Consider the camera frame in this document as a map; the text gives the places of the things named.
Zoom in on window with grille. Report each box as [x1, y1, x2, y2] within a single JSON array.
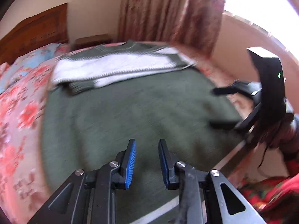
[[224, 0, 298, 54]]

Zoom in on red patterned clothing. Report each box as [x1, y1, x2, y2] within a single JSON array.
[[239, 159, 299, 224]]

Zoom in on green knit sweater white sleeves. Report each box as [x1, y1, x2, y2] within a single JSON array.
[[41, 41, 242, 223]]

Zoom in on dark wooden nightstand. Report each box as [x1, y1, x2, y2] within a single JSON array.
[[71, 34, 112, 50]]

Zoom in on large wooden headboard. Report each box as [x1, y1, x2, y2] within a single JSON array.
[[1, 3, 69, 65]]

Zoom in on pink floral curtain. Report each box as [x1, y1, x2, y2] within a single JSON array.
[[118, 0, 225, 57]]

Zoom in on light blue floral folded quilt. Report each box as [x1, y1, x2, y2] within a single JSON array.
[[1, 43, 70, 94]]

